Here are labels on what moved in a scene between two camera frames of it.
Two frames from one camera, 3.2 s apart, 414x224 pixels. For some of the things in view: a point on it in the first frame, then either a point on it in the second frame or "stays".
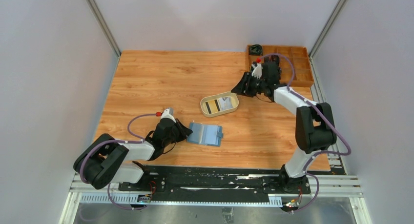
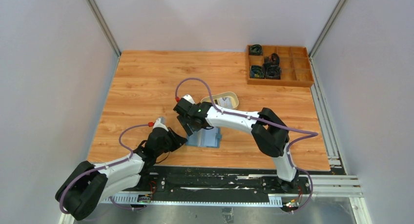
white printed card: (225, 103) stays
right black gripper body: (247, 85) → (186, 119)
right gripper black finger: (248, 85) → (183, 120)
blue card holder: (206, 134) stays
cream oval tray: (219, 104) stays
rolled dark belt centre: (275, 58) stays
